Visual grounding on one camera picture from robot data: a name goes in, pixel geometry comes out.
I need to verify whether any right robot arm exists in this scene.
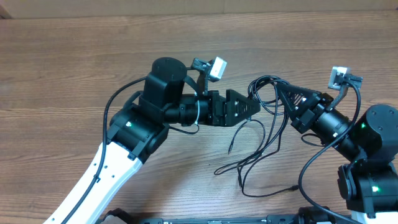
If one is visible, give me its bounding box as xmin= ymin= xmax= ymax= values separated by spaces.
xmin=277 ymin=82 xmax=397 ymax=223

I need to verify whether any black mounting rail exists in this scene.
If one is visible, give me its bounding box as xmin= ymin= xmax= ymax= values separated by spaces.
xmin=99 ymin=207 xmax=352 ymax=224

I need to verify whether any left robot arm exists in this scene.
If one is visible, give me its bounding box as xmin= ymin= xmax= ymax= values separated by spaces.
xmin=48 ymin=57 xmax=260 ymax=223

